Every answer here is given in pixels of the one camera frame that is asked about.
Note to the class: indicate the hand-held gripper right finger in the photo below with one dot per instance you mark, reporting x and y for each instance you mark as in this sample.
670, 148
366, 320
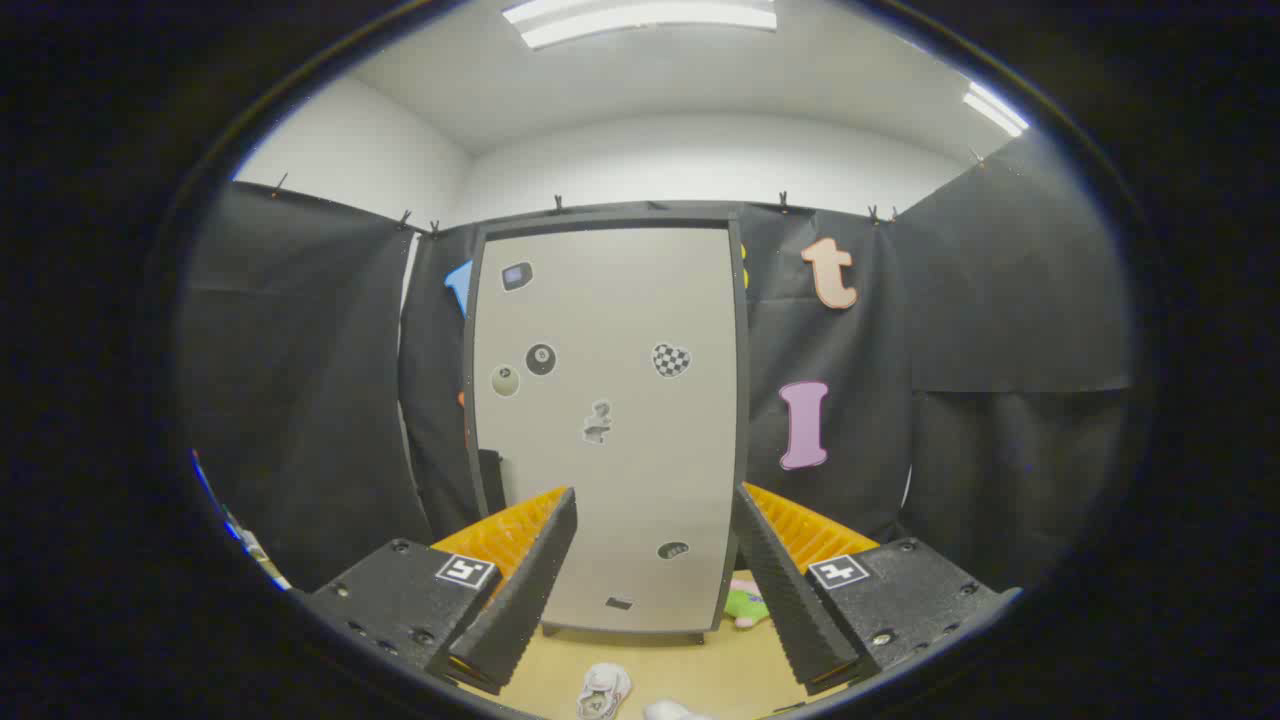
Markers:
790, 600

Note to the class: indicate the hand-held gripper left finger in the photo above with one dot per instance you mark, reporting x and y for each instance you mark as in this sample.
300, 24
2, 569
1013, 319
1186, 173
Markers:
530, 590

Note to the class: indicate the white shoe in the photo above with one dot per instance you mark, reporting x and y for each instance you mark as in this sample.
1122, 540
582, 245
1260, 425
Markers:
603, 690

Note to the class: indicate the dark grey shoe cabinet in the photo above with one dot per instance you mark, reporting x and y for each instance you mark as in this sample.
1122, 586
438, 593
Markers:
600, 220

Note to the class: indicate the pink star plush toy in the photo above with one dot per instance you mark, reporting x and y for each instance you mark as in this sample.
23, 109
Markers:
745, 605

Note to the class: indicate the white and yellow object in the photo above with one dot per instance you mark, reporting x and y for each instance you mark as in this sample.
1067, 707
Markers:
258, 555

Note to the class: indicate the black backdrop cloth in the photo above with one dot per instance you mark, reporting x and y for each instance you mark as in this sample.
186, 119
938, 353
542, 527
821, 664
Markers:
1000, 330

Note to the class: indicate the row of black cloth clips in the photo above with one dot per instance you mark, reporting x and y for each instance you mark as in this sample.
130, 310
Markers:
783, 202

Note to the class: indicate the small ceiling light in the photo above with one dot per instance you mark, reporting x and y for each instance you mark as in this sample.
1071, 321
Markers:
995, 108

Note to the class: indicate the long ceiling light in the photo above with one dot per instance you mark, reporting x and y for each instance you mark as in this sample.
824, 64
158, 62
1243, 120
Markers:
650, 18

